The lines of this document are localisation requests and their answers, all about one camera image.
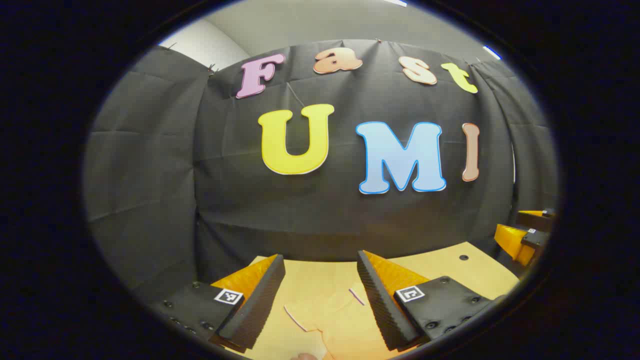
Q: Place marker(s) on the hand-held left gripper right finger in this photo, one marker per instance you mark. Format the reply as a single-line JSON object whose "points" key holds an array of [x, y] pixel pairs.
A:
{"points": [[382, 310]]}

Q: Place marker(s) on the orange polo T-shirt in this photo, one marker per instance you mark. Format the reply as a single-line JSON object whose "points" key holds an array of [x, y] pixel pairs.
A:
{"points": [[345, 330]]}

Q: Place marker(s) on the ceiling light strip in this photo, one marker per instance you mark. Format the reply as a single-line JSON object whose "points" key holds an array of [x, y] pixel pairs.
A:
{"points": [[492, 52], [396, 2]]}

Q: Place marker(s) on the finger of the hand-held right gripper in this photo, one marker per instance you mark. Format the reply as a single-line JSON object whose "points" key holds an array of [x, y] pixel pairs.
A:
{"points": [[512, 240], [535, 220]]}

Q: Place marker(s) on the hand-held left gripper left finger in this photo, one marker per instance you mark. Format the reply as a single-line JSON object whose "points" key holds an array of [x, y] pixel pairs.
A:
{"points": [[255, 310]]}

